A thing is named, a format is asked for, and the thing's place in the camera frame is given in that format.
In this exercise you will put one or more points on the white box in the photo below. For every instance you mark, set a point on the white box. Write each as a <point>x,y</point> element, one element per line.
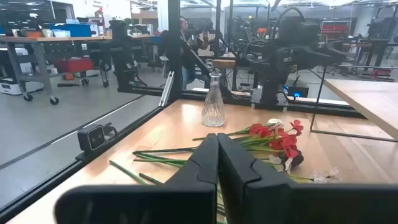
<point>14,87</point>

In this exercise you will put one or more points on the silver aluminium bracket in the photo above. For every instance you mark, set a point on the silver aluminium bracket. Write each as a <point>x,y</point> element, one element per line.
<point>166,88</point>

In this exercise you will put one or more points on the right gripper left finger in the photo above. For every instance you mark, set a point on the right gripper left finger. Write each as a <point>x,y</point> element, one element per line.
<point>186,202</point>

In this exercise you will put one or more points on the wooden shelf black frame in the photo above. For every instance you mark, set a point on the wooden shelf black frame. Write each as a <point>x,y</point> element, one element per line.
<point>367,99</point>

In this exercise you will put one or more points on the red cabinet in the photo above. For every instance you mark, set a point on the red cabinet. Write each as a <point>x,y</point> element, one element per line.
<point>335,28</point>

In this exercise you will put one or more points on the black device blue light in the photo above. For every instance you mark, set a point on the black device blue light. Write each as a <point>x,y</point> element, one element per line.
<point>297,90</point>

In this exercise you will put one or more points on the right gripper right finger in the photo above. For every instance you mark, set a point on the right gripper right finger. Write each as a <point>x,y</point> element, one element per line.
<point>280,202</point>

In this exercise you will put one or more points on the blue storage bin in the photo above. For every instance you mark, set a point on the blue storage bin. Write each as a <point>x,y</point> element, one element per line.
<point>74,30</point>

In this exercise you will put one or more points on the person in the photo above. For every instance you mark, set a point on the person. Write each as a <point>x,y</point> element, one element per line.
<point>186,43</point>

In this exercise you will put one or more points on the orange artificial tulip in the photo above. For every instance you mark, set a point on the orange artificial tulip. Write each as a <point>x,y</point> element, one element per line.
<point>150,178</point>

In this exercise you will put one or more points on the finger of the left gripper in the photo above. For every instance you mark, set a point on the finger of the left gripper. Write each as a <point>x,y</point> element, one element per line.
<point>328,58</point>

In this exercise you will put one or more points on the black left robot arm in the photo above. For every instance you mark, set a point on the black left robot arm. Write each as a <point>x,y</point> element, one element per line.
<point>270,81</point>

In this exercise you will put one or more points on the black background robot arm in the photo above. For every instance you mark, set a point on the black background robot arm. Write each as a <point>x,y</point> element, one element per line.
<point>121,53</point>

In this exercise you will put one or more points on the red artificial flower spray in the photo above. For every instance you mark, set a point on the red artificial flower spray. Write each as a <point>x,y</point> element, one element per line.
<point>259,130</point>

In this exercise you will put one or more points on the red toolbox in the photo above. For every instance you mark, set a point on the red toolbox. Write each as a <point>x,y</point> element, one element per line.
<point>73,65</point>

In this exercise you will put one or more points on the clear glass vase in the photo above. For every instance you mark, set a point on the clear glass vase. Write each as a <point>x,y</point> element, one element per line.
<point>213,109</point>

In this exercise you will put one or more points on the wooden workbench on wheels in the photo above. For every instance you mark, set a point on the wooden workbench on wheels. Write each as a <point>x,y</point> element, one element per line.
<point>40,39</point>

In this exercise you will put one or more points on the black table-level camera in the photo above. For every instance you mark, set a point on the black table-level camera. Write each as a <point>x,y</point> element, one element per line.
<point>91,137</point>

